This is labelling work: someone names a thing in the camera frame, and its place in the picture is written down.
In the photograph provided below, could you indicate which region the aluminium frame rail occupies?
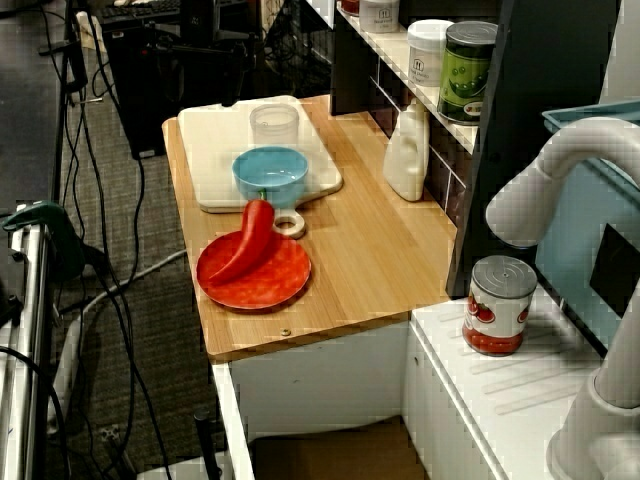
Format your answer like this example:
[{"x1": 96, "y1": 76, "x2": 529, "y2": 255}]
[{"x1": 0, "y1": 219, "x2": 51, "y2": 480}]

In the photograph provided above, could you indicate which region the red toy pepper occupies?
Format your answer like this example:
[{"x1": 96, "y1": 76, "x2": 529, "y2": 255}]
[{"x1": 207, "y1": 188, "x2": 276, "y2": 285}]

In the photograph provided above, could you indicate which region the white detergent bottle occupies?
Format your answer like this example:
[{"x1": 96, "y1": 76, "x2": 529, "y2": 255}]
[{"x1": 382, "y1": 97, "x2": 431, "y2": 203}]

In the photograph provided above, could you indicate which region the grey toy faucet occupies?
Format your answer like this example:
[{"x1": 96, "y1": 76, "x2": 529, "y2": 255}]
[{"x1": 485, "y1": 115, "x2": 640, "y2": 480}]

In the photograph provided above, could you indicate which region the red round plate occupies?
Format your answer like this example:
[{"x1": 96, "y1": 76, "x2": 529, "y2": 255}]
[{"x1": 195, "y1": 230, "x2": 312, "y2": 311}]

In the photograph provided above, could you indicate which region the pale wooden cutting board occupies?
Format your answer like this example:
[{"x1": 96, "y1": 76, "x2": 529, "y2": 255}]
[{"x1": 177, "y1": 94, "x2": 345, "y2": 240}]

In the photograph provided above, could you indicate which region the blue dish rack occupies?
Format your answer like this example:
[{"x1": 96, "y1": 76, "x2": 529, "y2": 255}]
[{"x1": 534, "y1": 98, "x2": 640, "y2": 351}]

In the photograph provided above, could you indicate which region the black computer tower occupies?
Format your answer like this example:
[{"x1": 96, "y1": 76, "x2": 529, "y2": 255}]
[{"x1": 102, "y1": 4, "x2": 251, "y2": 161}]

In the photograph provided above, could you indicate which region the clear plastic deli container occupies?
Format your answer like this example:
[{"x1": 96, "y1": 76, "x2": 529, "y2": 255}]
[{"x1": 248, "y1": 103, "x2": 301, "y2": 151}]

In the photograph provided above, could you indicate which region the white sink counter unit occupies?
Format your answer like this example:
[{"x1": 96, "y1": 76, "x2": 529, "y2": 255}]
[{"x1": 402, "y1": 294, "x2": 640, "y2": 480}]

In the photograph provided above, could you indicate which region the light blue bowl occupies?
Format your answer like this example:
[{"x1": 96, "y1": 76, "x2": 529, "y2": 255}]
[{"x1": 231, "y1": 145, "x2": 310, "y2": 209}]

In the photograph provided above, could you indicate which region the white lidded plastic jar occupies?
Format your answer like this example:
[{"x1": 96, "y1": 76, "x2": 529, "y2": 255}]
[
  {"x1": 406, "y1": 18, "x2": 454, "y2": 89},
  {"x1": 358, "y1": 0, "x2": 401, "y2": 35}
]

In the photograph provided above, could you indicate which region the black desk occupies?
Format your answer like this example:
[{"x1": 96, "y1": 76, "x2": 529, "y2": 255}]
[{"x1": 0, "y1": 0, "x2": 69, "y2": 211}]

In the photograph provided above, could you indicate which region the green peas can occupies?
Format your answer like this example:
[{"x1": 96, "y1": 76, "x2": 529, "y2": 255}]
[{"x1": 437, "y1": 20, "x2": 500, "y2": 124}]

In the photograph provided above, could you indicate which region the dark shelf unit with tiles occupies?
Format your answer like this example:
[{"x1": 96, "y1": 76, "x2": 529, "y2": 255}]
[{"x1": 329, "y1": 0, "x2": 624, "y2": 301}]

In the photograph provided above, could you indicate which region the thin black cable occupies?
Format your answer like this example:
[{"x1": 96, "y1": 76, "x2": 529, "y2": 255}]
[{"x1": 112, "y1": 154, "x2": 147, "y2": 291}]

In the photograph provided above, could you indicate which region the white cabinet under countertop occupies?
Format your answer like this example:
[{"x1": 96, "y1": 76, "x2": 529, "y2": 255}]
[{"x1": 209, "y1": 319, "x2": 416, "y2": 480}]

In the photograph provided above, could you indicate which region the red tomato can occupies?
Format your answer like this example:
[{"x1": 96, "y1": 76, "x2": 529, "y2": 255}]
[{"x1": 462, "y1": 254, "x2": 539, "y2": 357}]

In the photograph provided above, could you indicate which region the thick white cable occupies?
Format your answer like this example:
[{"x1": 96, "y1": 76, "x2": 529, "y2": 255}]
[{"x1": 47, "y1": 249, "x2": 187, "y2": 436}]

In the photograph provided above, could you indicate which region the black keyboard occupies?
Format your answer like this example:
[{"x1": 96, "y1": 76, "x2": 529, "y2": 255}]
[{"x1": 97, "y1": 0, "x2": 184, "y2": 24}]

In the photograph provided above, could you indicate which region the black stand post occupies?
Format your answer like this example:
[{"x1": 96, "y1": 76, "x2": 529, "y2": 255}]
[{"x1": 193, "y1": 408, "x2": 224, "y2": 480}]

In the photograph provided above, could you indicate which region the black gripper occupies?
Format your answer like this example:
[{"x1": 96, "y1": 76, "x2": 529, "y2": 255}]
[{"x1": 147, "y1": 0, "x2": 255, "y2": 104}]

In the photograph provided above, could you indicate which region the dark green clamp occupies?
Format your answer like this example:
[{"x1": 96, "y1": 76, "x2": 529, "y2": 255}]
[{"x1": 0, "y1": 199, "x2": 86, "y2": 281}]

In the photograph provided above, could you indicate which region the black rectangular panel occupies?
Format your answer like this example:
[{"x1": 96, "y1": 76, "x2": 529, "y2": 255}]
[{"x1": 589, "y1": 222, "x2": 640, "y2": 321}]

